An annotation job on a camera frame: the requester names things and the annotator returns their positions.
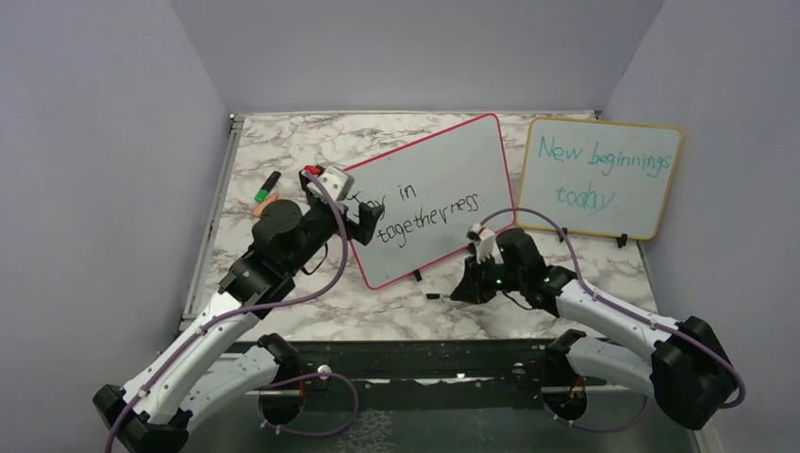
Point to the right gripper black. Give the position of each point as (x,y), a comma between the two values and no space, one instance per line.
(472,288)

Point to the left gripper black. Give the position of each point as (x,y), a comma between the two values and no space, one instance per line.
(362,230)

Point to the red framed whiteboard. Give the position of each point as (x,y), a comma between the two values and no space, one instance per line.
(433,190)

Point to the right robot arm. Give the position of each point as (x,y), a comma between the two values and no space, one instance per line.
(681,365)

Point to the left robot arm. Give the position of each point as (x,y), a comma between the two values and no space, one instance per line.
(158,409)

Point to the yellow framed written whiteboard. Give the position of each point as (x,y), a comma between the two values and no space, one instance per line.
(599,178)

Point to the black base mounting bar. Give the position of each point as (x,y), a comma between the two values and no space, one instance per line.
(422,375)

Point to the orange highlighter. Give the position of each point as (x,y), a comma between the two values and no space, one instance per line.
(262,205)

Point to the green highlighter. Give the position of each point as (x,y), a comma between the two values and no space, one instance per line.
(268,185)

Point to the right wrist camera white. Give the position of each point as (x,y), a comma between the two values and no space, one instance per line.
(482,242)

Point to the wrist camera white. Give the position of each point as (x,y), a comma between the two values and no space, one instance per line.
(482,242)
(335,180)

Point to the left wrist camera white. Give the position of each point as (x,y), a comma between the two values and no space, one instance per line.
(335,180)

